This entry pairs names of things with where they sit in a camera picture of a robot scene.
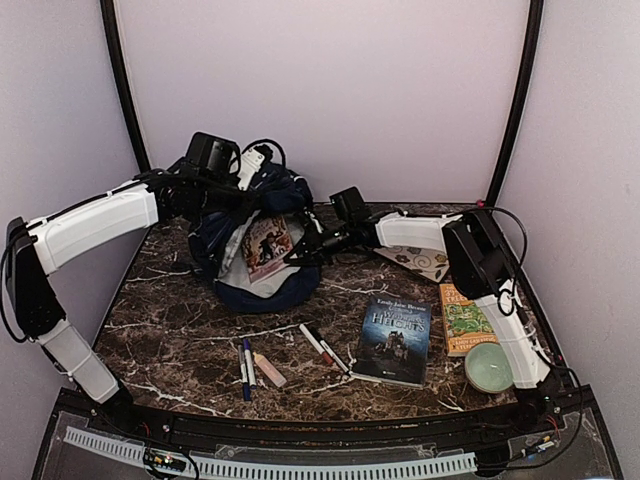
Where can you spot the pink illustrated paperback book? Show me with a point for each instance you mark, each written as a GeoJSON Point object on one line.
{"type": "Point", "coordinates": [265, 244]}

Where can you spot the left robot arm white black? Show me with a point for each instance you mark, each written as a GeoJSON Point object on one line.
{"type": "Point", "coordinates": [37, 249]}

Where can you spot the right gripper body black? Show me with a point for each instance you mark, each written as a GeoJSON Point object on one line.
{"type": "Point", "coordinates": [342, 240]}

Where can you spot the blue capped white pen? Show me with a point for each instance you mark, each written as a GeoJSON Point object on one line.
{"type": "Point", "coordinates": [249, 364]}

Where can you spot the white marker red cap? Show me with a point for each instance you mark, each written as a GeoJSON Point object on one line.
{"type": "Point", "coordinates": [316, 344]}

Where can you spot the white slotted cable duct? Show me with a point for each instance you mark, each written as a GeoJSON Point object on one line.
{"type": "Point", "coordinates": [202, 467]}

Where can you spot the pale peach highlighter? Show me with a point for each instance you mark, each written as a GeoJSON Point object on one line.
{"type": "Point", "coordinates": [272, 373]}

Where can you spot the small green circuit board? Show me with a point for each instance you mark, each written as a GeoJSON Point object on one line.
{"type": "Point", "coordinates": [161, 461]}

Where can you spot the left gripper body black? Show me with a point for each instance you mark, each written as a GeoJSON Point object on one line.
{"type": "Point", "coordinates": [215, 196]}

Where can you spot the grey slim pen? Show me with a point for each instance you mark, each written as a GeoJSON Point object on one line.
{"type": "Point", "coordinates": [244, 374]}

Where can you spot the navy blue student backpack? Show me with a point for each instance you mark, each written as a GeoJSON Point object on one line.
{"type": "Point", "coordinates": [215, 245]}

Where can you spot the black frame post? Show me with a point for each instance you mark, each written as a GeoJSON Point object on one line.
{"type": "Point", "coordinates": [123, 88]}
{"type": "Point", "coordinates": [520, 94]}

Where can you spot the square floral ceramic plate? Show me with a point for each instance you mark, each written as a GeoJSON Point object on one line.
{"type": "Point", "coordinates": [431, 264]}

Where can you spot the right black frame post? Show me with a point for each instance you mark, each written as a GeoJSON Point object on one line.
{"type": "Point", "coordinates": [520, 94]}

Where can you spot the orange Treehouse paperback book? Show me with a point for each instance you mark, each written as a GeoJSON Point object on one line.
{"type": "Point", "coordinates": [465, 324]}

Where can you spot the white marker black cap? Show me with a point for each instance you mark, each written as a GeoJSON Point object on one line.
{"type": "Point", "coordinates": [325, 346]}

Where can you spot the black curved front rail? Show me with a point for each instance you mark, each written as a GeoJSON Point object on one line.
{"type": "Point", "coordinates": [482, 428]}

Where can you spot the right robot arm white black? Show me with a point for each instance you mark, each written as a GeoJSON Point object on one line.
{"type": "Point", "coordinates": [481, 267]}

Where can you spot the Wuthering Heights blue book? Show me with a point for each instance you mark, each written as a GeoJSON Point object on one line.
{"type": "Point", "coordinates": [394, 342]}

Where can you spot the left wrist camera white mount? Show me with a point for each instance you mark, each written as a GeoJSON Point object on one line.
{"type": "Point", "coordinates": [251, 162]}

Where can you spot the pale green ceramic bowl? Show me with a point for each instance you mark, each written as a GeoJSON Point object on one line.
{"type": "Point", "coordinates": [487, 368]}

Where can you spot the left black frame post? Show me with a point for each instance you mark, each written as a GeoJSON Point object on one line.
{"type": "Point", "coordinates": [123, 88]}

